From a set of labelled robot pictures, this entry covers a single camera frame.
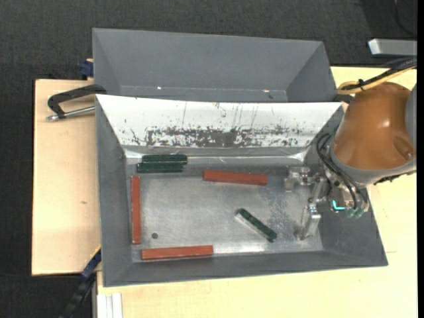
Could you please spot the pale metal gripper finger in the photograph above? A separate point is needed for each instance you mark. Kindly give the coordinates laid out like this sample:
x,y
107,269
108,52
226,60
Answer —
x,y
311,219
298,177

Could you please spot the dark green flat block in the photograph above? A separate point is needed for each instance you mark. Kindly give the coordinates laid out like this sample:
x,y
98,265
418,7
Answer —
x,y
164,158
159,168
257,225

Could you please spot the red-brown flat block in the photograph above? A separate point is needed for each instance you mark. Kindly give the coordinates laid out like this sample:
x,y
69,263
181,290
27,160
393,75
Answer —
x,y
235,178
136,210
177,252

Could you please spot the grey metal bin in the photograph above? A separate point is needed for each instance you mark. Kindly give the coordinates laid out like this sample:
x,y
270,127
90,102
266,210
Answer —
x,y
205,204

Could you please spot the pale flat board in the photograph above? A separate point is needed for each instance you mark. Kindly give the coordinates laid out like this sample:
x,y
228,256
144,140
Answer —
x,y
66,184

